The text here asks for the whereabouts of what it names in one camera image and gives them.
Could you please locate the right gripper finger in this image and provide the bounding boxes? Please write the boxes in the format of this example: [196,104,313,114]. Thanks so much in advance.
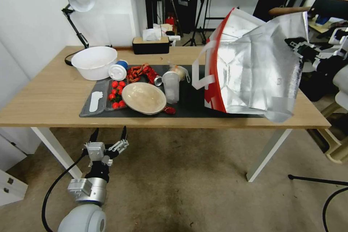
[284,37,305,54]

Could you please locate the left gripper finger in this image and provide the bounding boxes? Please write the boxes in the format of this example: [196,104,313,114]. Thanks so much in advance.
[108,125,130,153]
[87,128,100,146]

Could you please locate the red silver food delivery bag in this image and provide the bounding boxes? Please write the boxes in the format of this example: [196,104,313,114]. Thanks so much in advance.
[191,7,311,124]

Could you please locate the clear plastic clamshell container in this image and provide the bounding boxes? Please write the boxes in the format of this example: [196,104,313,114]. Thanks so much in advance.
[79,79,129,118]

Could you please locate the beige disposable bowl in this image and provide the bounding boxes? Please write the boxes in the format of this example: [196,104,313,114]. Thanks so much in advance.
[121,82,167,115]

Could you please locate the wooden table white legs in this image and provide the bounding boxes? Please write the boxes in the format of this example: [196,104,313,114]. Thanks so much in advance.
[0,46,332,182]

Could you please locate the blue paper cup white lid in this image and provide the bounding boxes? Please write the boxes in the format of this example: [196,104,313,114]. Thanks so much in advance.
[108,60,129,81]

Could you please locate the red snack wrapper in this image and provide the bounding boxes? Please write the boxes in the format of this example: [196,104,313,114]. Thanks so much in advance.
[126,63,153,84]

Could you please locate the white plastic basin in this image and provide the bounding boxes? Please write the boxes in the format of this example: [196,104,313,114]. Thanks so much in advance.
[71,46,118,81]

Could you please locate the red drink can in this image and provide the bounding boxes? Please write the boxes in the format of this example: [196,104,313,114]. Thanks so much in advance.
[145,67,164,87]

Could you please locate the clear plastic cup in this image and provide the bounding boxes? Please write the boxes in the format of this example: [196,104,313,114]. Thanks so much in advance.
[162,71,181,104]

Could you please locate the white cabinet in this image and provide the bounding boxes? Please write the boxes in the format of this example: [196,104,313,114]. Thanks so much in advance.
[0,127,44,171]

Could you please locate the black table mat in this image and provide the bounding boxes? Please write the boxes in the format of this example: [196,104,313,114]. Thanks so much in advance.
[79,65,266,119]

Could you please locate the white drawer unit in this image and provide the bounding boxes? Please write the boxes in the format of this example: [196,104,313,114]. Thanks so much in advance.
[0,169,29,207]

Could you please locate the lidded plastic cup orange residue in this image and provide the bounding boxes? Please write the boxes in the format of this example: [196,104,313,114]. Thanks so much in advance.
[167,63,190,82]

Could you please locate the beige low furniture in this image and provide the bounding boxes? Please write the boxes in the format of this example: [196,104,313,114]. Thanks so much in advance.
[307,101,348,165]

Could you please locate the black tripod stand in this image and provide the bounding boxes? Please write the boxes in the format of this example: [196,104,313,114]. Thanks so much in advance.
[181,0,216,47]

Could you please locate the black wooden tissue box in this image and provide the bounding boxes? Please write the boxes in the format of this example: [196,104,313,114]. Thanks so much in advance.
[132,28,170,55]

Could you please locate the red fire extinguisher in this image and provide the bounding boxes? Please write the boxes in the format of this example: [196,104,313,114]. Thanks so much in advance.
[165,12,178,28]

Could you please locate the black stand leg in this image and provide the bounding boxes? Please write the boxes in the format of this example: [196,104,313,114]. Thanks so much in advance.
[288,174,348,186]

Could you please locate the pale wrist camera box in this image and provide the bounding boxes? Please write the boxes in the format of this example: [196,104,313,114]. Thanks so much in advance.
[86,142,106,161]

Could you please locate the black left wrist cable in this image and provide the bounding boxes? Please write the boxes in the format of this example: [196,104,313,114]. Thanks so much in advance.
[41,153,92,232]

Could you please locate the black right cable loop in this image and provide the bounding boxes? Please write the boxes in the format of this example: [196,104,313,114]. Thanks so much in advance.
[323,187,348,232]

